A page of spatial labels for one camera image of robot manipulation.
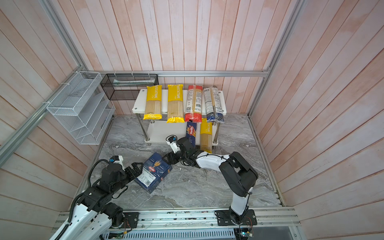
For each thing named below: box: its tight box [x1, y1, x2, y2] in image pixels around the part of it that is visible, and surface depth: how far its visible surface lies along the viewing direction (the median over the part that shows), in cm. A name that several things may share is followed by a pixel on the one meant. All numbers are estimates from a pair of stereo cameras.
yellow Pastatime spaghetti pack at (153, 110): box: [143, 85, 163, 120], surface depth 78 cm
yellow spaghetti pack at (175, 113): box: [166, 84, 185, 123], surface depth 77 cm
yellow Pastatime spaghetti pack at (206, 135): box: [200, 118, 213, 154], surface depth 99 cm
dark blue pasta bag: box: [134, 152, 173, 194], surface depth 85 cm
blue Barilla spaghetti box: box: [186, 121, 197, 148], surface depth 100 cm
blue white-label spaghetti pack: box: [203, 86, 225, 124], surface depth 76 cm
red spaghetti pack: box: [185, 85, 204, 123], surface depth 76 cm
